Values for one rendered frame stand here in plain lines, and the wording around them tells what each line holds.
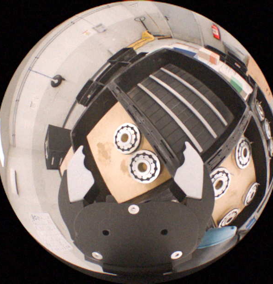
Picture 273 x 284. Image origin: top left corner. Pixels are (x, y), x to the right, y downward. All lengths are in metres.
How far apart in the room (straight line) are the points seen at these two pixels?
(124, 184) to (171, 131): 0.25
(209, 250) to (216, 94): 0.43
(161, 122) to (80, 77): 2.92
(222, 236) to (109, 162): 0.42
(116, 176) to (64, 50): 3.06
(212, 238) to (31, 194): 3.33
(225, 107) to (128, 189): 0.47
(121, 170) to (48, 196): 3.04
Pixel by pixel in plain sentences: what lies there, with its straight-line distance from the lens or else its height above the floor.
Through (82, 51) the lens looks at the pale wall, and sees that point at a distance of 3.06.
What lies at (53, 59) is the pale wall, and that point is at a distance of 3.05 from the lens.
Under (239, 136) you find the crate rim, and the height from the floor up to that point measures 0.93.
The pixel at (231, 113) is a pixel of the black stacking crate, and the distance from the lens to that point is 0.39.
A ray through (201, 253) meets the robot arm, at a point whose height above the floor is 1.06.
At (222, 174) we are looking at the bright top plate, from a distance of 0.30.
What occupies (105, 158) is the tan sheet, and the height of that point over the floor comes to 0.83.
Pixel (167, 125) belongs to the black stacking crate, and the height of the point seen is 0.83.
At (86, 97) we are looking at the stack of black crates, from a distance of 1.45.
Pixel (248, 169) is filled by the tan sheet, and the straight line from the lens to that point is 0.44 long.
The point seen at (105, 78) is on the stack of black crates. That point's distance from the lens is 1.33.
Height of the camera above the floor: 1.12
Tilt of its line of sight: 65 degrees down
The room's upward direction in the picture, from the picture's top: 73 degrees counter-clockwise
